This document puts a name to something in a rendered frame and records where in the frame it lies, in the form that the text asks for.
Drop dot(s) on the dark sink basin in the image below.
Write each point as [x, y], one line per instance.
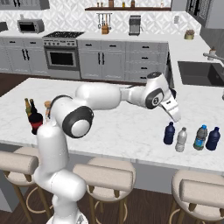
[199, 74]

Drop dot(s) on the brown jar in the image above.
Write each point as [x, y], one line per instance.
[110, 3]

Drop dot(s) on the dark microwave oven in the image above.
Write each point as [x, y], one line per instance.
[3, 26]

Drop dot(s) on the grey cupboard and drawer run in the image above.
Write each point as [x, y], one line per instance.
[122, 59]

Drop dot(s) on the grey coffee machine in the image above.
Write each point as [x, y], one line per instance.
[134, 25]

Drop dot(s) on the white wall outlet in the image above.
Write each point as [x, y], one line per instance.
[176, 19]

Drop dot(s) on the glass bottle with cork top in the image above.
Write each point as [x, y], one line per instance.
[47, 107]

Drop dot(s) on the rail with hanging tools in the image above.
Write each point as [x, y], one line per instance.
[104, 17]

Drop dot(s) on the grey glass-door wall cupboard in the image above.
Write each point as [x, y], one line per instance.
[201, 11]

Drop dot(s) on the grey bottle with blue cap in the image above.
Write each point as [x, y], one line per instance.
[200, 138]

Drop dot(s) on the brown wall shelf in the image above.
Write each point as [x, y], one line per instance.
[128, 9]

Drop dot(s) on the dark blue plastic bottle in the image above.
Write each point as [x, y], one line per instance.
[213, 140]
[169, 134]

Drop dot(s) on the steel stove with oven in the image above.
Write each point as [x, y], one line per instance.
[61, 55]

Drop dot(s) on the silver tap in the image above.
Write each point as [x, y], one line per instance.
[213, 57]

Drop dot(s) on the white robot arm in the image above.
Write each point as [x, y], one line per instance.
[58, 140]

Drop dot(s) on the silver toaster oven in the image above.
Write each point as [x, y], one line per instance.
[30, 26]

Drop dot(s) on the brown bottle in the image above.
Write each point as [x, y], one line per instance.
[132, 3]

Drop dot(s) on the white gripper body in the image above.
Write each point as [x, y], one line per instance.
[172, 109]

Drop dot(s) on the olive green glass bottle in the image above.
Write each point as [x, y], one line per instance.
[27, 108]

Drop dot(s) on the beige bar stool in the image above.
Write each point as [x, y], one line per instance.
[201, 192]
[17, 164]
[108, 176]

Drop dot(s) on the potted plant in pale pot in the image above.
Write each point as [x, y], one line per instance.
[189, 34]

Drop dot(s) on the clear plastic bottle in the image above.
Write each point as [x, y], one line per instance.
[181, 141]

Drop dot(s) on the grey base cupboard run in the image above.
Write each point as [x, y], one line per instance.
[20, 55]

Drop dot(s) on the wooden knife block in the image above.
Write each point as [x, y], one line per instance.
[105, 29]

